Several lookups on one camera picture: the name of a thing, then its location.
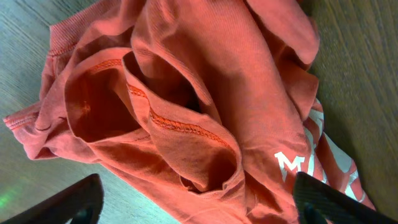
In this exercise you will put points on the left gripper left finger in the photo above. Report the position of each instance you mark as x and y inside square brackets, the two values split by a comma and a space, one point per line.
[80, 203]

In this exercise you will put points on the red printed t-shirt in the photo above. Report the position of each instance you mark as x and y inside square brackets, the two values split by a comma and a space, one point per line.
[206, 107]

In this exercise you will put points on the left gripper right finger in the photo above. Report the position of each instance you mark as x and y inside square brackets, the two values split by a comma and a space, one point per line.
[317, 202]

